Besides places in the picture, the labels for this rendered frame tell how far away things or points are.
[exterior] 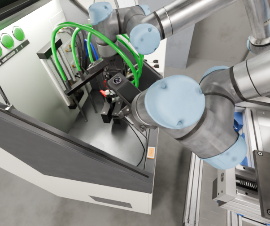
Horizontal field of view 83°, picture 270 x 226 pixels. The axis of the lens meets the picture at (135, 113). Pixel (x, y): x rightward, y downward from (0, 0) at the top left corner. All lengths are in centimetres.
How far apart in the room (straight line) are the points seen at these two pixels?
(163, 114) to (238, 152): 15
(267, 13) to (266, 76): 53
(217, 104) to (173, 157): 148
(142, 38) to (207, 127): 28
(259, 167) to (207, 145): 45
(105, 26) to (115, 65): 15
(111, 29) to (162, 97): 40
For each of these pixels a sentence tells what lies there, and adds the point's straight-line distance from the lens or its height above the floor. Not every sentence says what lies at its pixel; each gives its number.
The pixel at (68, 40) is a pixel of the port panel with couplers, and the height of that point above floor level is 123.
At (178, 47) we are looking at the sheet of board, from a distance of 277.
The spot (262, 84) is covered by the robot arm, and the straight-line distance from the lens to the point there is 33.
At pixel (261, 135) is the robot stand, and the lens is 92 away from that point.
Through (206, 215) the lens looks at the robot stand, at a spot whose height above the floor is 21.
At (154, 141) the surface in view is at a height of 95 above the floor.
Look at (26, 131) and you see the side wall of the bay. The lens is 51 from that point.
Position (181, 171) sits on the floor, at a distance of 172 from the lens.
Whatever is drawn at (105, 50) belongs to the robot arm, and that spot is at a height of 133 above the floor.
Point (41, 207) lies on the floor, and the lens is 189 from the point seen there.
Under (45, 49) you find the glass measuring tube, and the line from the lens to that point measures 81.
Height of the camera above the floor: 159
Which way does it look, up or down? 50 degrees down
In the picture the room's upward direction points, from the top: 6 degrees counter-clockwise
